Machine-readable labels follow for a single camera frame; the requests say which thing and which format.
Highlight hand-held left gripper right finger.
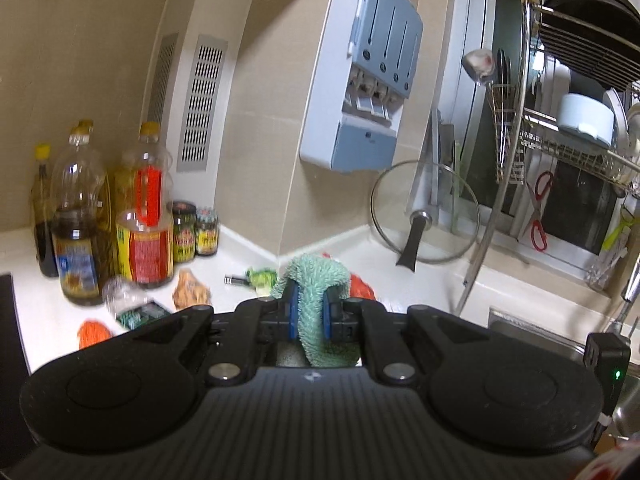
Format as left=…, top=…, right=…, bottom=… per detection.
left=321, top=292, right=501, bottom=387

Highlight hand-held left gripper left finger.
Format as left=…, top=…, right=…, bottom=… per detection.
left=132, top=280, right=301, bottom=387

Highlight teal chenille cloth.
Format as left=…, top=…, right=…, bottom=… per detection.
left=270, top=253, right=362, bottom=369

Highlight green wrapper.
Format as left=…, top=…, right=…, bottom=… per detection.
left=245, top=268, right=279, bottom=295

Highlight orange plastic bag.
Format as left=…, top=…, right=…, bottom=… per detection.
left=348, top=274, right=377, bottom=304

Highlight dark green carton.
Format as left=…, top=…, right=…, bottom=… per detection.
left=116, top=301, right=172, bottom=332

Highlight stainless steel sink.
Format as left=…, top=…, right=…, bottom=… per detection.
left=487, top=305, right=640, bottom=441

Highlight chrome faucet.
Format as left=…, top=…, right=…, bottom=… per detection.
left=607, top=252, right=640, bottom=342

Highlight red white patterned clothing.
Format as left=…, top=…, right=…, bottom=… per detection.
left=575, top=447, right=640, bottom=480

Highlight brown crumpled wrapper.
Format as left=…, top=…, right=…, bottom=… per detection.
left=172, top=268, right=212, bottom=311

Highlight short sauce jar yellow label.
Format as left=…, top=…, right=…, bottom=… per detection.
left=194, top=207, right=220, bottom=257

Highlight tall sauce jar green label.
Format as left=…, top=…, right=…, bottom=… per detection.
left=172, top=201, right=197, bottom=264

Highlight green peeler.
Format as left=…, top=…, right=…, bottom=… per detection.
left=601, top=207, right=635, bottom=254

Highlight clear plastic water bottle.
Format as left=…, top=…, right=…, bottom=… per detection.
left=101, top=275, right=149, bottom=321

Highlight orange crumpled wrapper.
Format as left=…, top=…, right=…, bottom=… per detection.
left=77, top=320, right=113, bottom=352

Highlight yellow oil bottle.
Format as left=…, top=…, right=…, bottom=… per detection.
left=75, top=119, right=121, bottom=281

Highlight metal dish rack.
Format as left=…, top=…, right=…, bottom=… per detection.
left=456, top=0, right=640, bottom=313

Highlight oil bottle with blue label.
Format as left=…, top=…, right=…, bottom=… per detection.
left=50, top=127, right=109, bottom=307

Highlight light blue bowl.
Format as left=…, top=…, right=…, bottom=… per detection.
left=556, top=92, right=615, bottom=150

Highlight white plate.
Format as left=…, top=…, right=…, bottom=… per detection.
left=602, top=87, right=630, bottom=154

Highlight thin dark soy sauce bottle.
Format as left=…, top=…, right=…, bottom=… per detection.
left=30, top=143, right=62, bottom=279

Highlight metal ladle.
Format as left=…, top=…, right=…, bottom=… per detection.
left=461, top=47, right=506, bottom=111

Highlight red handled scissors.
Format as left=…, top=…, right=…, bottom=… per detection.
left=522, top=170, right=556, bottom=254

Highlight glass lid with black handle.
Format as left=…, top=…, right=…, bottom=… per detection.
left=370, top=160, right=481, bottom=274

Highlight oil bottle with red handle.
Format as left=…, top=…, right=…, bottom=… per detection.
left=115, top=121, right=176, bottom=290

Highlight blue white wall dispenser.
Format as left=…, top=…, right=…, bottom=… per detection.
left=299, top=0, right=425, bottom=174

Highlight grey wall vent grille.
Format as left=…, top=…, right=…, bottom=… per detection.
left=176, top=35, right=229, bottom=173
left=146, top=32, right=180, bottom=133

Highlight wire utensil basket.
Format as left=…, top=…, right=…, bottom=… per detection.
left=487, top=82, right=526, bottom=185

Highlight aluminium window frame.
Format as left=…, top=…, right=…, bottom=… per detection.
left=437, top=0, right=640, bottom=281

